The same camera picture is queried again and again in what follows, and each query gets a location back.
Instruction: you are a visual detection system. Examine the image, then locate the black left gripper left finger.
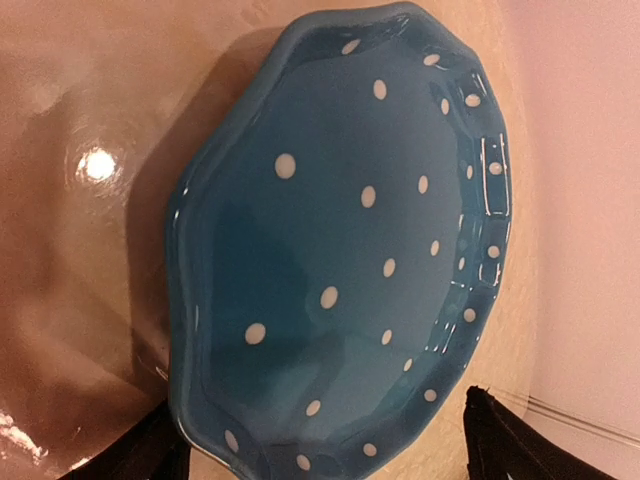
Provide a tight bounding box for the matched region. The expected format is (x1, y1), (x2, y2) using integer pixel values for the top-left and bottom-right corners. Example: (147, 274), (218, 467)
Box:
(64, 400), (191, 480)

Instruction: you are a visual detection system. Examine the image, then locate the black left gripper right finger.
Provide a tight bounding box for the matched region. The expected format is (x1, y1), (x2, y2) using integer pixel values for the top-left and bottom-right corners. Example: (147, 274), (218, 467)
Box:
(463, 386), (610, 480)

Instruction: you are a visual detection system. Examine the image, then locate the blue polka dot plate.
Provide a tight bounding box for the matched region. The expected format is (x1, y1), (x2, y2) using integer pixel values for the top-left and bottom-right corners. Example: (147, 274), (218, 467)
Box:
(165, 2), (512, 479)

